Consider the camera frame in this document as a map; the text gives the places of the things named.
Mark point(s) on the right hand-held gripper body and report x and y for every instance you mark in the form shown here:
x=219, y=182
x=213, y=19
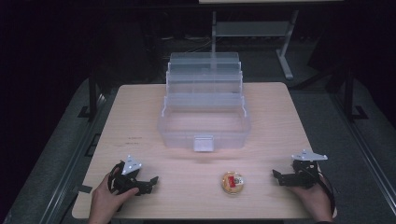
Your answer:
x=306, y=174

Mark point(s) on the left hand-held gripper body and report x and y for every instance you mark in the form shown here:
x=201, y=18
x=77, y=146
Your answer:
x=124, y=179

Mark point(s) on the person's right hand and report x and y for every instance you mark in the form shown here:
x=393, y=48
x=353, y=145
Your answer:
x=314, y=200

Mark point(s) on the person's left hand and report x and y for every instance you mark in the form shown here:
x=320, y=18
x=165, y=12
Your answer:
x=106, y=202

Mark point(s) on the dark tape piece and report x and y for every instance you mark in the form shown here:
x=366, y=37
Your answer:
x=84, y=188

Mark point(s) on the clear plastic tiered storage box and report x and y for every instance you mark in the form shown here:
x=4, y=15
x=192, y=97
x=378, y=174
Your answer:
x=204, y=105

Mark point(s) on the grey metal stand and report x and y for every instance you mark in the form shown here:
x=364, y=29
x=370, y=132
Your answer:
x=253, y=29

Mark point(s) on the metal floor rail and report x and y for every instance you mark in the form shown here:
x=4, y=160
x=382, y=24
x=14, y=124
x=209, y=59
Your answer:
x=362, y=146
x=70, y=168

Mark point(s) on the black frame post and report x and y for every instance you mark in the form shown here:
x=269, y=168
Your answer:
x=92, y=96
x=349, y=93

